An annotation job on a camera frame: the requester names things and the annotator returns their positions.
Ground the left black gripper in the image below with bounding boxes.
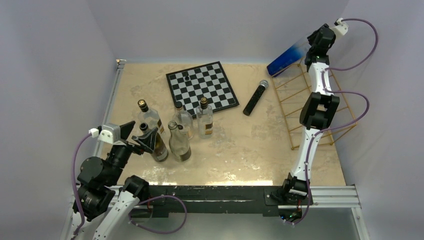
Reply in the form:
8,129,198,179
106,120,157,185

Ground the clear square bottle gold label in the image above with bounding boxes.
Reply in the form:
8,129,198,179
137,99,165,135

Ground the dark green wine bottle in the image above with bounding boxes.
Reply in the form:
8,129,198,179
139,122,169,163

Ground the clear bottle black label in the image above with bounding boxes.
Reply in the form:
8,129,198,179
168,120,192,162

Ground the round clear bottle blue seal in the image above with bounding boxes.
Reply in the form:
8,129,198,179
172,101,194,140

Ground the clear square bottle black cap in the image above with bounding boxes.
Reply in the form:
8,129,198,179
195,97,213,139

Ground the blue clear tall bottle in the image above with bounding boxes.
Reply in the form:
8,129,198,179
266,36,311,76

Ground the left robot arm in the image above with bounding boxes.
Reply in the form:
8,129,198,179
71,120,159,240

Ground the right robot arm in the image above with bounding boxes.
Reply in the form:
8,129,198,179
278,24,340,205

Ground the black white chessboard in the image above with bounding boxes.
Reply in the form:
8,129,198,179
165,61,240,119

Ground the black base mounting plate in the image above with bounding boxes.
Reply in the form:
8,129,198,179
133,185,313,218

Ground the black glitter tube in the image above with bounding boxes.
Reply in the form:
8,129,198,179
242,79,269,116

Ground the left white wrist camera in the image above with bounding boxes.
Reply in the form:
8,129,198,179
88,123,126,146

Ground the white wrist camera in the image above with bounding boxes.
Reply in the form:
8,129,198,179
331,17,349,38
88,123,126,146

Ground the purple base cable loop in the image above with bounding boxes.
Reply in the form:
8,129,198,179
128,195,188,235

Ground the aluminium frame rail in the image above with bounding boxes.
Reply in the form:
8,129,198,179
67,59,127,213

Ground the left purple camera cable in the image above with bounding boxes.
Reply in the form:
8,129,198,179
71,132,94,236

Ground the purple camera cable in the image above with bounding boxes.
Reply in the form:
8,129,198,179
291,18,379,226
71,132,94,236

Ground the gold wire wine rack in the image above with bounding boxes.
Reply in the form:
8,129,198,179
271,61,356,150

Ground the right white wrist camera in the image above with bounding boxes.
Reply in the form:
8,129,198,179
331,17,349,38

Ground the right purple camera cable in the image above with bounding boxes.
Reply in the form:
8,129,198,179
291,18,379,226

